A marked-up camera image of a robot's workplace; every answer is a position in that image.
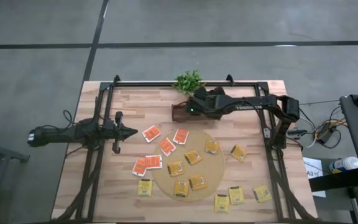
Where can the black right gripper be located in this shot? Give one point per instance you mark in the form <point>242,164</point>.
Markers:
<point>217,91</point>

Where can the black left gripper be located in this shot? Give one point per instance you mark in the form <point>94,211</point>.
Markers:
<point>118,133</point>

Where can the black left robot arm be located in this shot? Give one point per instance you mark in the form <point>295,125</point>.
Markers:
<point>61,134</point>

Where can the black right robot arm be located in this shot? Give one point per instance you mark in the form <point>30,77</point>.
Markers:
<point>244,102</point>

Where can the green potted plant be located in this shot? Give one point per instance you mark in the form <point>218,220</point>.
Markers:
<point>186,82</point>

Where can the brown wooden organizer box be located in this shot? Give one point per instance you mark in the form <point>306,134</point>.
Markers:
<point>179,116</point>

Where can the silver packet behind front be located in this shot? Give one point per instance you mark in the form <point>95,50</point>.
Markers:
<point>176,168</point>

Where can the round woven placemat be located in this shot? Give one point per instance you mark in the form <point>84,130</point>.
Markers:
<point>210,168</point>

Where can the white paper sheet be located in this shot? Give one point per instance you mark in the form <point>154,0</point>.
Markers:
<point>311,163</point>

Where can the black metal stand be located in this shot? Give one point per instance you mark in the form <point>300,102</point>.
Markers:
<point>11,154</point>

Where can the white blue wipes canister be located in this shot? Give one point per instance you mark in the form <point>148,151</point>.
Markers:
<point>345,164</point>

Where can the black shelf bar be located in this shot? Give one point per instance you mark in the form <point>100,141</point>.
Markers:
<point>334,181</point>

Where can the black metal table frame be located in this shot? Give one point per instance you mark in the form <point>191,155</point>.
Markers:
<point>154,84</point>

